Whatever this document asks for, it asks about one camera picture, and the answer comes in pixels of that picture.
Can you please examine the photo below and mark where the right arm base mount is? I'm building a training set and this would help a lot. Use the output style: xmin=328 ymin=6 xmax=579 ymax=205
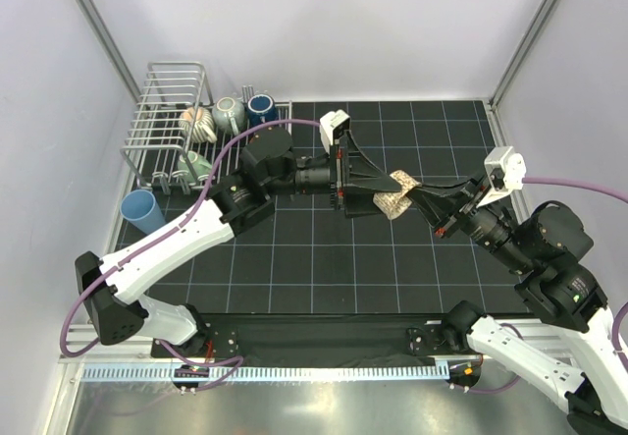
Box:
xmin=406 ymin=320 xmax=449 ymax=356

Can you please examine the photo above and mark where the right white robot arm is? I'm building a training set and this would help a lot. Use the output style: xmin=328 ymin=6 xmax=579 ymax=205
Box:
xmin=408 ymin=174 xmax=627 ymax=434

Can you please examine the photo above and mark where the small tan ceramic cup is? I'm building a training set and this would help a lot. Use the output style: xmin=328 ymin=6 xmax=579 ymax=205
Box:
xmin=373 ymin=170 xmax=421 ymax=221

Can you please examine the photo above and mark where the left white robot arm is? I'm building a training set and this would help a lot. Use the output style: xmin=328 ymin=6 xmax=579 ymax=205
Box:
xmin=75 ymin=126 xmax=401 ymax=357

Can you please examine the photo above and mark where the mint green plastic cup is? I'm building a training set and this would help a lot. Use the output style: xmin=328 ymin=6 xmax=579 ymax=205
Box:
xmin=177 ymin=151 xmax=212 ymax=184

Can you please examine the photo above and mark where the metal wire dish rack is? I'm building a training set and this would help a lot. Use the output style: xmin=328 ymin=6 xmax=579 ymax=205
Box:
xmin=115 ymin=62 xmax=293 ymax=205

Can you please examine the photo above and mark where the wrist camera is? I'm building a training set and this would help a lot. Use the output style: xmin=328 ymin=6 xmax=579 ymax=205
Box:
xmin=319 ymin=109 xmax=350 ymax=153
xmin=478 ymin=146 xmax=527 ymax=207

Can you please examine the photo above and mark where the beige ribbed ceramic mug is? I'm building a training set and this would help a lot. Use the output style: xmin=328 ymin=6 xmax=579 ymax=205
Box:
xmin=178 ymin=106 xmax=217 ymax=143

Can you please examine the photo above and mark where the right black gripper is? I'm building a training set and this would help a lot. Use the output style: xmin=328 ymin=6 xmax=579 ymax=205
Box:
xmin=399 ymin=168 xmax=534 ymax=273

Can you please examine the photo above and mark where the grey speckled round mug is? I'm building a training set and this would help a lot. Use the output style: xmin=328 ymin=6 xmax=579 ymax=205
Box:
xmin=212 ymin=96 xmax=247 ymax=136

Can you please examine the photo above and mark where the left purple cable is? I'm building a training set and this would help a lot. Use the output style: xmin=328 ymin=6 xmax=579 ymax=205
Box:
xmin=59 ymin=118 xmax=328 ymax=392

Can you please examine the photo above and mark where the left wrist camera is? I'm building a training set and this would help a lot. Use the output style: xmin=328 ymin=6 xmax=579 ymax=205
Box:
xmin=319 ymin=109 xmax=350 ymax=153

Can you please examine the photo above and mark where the dark blue mug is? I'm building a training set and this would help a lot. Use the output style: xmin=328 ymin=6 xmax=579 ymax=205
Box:
xmin=246 ymin=93 xmax=279 ymax=127

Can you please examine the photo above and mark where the slotted cable duct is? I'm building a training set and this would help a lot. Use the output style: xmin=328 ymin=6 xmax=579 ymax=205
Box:
xmin=80 ymin=361 xmax=449 ymax=384

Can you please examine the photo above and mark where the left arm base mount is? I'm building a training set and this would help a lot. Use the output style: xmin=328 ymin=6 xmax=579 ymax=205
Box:
xmin=172 ymin=323 xmax=239 ymax=360

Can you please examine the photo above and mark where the light blue plastic cup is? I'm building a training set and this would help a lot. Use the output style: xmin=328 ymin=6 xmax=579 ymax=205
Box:
xmin=120 ymin=190 xmax=166 ymax=235

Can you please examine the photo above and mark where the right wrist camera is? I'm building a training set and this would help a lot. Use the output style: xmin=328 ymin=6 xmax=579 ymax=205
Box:
xmin=478 ymin=146 xmax=527 ymax=207

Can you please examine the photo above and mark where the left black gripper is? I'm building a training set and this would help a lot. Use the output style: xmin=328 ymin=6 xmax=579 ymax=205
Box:
xmin=265 ymin=131 xmax=400 ymax=218

